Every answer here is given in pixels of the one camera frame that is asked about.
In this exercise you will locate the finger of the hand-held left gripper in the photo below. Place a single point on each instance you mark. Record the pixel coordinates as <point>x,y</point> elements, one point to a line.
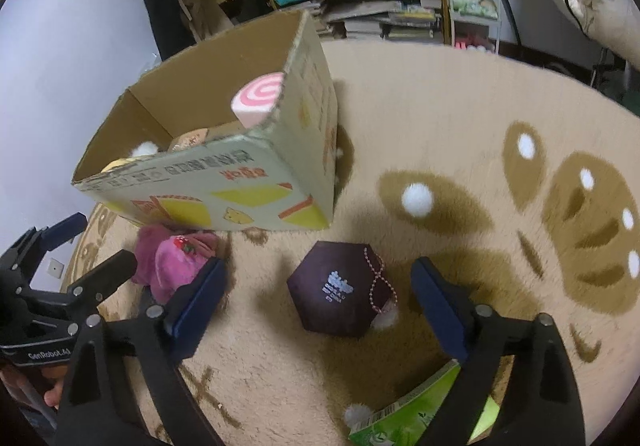
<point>110,273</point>
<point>60,228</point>

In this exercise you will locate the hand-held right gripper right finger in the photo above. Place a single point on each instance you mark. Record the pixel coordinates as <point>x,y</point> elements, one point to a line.
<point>440,311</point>

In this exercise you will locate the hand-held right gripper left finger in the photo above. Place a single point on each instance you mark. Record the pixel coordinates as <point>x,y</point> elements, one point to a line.
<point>200,311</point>

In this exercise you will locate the pink plush toy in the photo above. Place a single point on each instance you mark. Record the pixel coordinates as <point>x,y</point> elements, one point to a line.
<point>170,261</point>

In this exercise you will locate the white fluffy plush toy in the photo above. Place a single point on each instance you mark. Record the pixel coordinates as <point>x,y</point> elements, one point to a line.
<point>145,148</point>

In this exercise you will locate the printed cardboard box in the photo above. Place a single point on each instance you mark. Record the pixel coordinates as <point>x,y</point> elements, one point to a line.
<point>250,186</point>

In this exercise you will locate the pink swirl roll plush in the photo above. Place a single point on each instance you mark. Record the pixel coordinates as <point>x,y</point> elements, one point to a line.
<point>257,98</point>

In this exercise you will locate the pale green soft items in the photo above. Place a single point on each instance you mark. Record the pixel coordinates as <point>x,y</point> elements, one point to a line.
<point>475,1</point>

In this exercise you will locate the person's left hand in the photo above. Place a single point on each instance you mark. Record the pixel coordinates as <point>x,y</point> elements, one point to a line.
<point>52,396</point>

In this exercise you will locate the dark hexagon box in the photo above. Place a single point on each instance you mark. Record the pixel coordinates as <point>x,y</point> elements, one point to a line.
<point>330,291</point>

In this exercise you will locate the green packet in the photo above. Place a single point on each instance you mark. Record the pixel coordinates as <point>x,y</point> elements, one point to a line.
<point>410,421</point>

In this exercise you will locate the white pompom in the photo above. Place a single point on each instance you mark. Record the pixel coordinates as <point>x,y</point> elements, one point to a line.
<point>357,413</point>

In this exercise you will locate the beige patterned rug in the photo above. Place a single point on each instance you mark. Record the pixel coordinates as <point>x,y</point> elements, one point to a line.
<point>450,126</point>

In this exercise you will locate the black coat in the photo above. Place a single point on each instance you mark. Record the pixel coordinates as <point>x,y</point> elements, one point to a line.
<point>167,26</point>

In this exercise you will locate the pile of magazines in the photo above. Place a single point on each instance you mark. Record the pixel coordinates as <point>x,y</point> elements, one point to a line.
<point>380,11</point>

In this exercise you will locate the wall socket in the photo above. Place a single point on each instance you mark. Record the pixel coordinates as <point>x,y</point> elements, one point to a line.
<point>55,268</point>

